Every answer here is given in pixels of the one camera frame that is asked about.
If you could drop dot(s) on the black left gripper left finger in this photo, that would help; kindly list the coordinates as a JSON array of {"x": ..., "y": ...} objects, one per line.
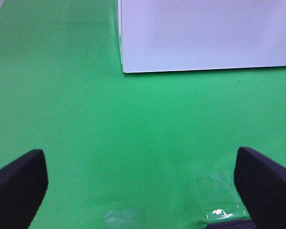
[{"x": 23, "y": 185}]

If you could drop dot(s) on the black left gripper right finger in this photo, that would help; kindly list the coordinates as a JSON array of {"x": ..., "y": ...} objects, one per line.
[{"x": 261, "y": 185}]

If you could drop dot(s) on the white microwave oven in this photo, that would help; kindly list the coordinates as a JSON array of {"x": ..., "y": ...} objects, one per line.
[{"x": 205, "y": 35}]

